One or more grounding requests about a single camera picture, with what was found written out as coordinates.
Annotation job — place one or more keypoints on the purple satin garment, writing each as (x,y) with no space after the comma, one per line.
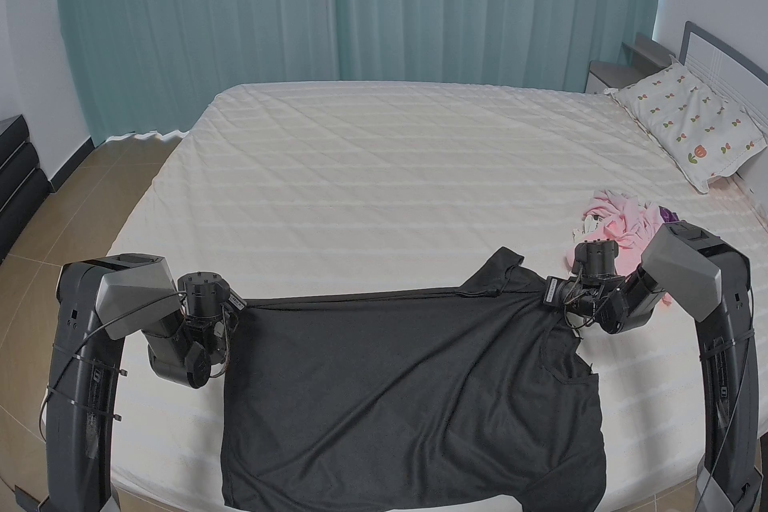
(667,214)

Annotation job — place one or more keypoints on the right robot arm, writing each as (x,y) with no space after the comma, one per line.
(684,269)

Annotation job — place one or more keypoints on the bed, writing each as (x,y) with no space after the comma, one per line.
(360,185)

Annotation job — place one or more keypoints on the black chest of drawers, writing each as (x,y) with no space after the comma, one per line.
(18,179)

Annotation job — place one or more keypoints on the black power adapter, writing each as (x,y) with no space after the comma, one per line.
(27,500)

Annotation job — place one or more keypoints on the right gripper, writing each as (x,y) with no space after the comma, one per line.
(559,292)

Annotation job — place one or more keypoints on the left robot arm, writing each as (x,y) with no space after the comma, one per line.
(78,365)

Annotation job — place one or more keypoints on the black T-shirt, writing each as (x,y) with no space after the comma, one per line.
(390,389)

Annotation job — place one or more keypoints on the pink garment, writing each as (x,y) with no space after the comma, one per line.
(624,227)

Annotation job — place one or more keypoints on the white printed pillow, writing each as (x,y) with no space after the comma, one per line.
(690,125)

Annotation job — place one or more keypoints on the grey bedside table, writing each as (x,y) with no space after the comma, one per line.
(612,74)

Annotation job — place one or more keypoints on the white printed garment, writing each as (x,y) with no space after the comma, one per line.
(583,224)

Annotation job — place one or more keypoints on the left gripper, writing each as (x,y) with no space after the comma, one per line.
(235,301)

